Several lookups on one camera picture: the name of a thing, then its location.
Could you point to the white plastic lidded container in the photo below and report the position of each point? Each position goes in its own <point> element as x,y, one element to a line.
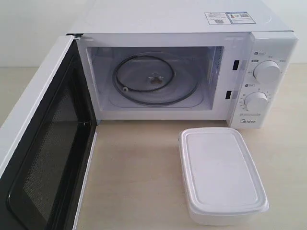
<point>222,183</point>

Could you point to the white microwave door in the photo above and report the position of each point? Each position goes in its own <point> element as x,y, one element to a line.
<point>46,145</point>

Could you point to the white microwave oven body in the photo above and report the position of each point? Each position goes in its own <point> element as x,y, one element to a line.
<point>222,57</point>

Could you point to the glass turntable plate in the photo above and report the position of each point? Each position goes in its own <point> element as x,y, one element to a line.
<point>154,78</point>

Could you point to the lower white timer knob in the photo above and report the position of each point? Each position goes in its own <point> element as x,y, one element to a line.
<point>256,102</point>

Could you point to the white label sticker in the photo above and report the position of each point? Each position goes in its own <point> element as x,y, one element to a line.
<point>217,18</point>

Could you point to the upper white power knob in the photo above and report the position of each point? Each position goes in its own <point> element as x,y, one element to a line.
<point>267,72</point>

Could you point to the blue bordered label sticker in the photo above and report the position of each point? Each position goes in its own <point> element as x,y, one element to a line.
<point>240,17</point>

